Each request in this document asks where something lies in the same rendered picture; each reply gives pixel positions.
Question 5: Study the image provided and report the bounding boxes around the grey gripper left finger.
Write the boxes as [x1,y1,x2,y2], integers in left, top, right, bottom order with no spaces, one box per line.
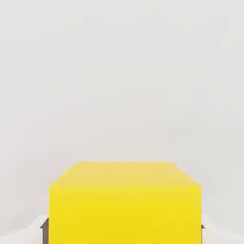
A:
[0,214,50,244]

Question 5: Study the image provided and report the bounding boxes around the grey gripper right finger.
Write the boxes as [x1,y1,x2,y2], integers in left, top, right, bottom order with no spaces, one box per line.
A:
[201,214,244,244]

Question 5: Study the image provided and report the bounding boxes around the small yellow cube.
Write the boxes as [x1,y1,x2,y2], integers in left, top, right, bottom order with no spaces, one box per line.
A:
[49,161,203,244]

